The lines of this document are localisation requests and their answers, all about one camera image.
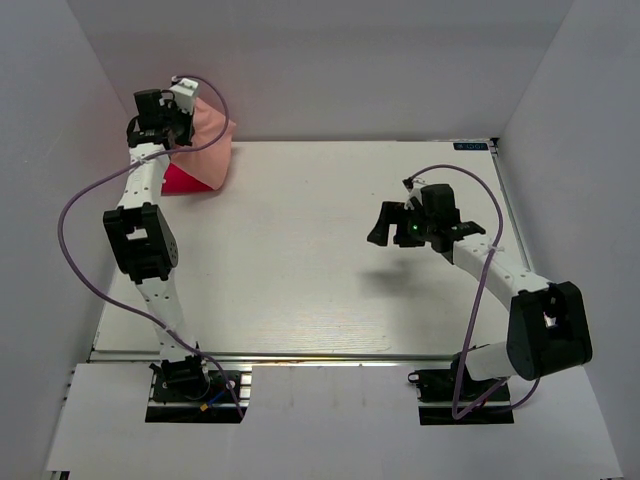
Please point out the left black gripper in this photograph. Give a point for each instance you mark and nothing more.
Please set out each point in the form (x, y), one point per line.
(186, 139)

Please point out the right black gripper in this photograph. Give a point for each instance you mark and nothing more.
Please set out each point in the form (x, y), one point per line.
(390, 214)

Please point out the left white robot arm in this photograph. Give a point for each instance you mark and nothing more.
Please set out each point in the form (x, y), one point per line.
(141, 239)

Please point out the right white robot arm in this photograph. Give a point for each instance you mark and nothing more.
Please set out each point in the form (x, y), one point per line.
(547, 323)

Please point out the folded magenta t shirt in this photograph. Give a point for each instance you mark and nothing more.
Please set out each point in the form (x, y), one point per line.
(177, 182)

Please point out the blue table label sticker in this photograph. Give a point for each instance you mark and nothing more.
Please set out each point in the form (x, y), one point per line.
(470, 146)

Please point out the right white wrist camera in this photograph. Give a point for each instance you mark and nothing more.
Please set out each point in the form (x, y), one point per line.
(413, 187)

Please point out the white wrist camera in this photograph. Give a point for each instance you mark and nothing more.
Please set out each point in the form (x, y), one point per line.
(185, 91)
(413, 187)

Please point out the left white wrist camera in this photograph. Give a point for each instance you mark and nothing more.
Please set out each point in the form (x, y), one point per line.
(185, 91)

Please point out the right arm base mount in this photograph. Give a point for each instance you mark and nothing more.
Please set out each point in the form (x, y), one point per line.
(435, 393)

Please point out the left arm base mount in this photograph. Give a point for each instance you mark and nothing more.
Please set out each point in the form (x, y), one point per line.
(193, 400)

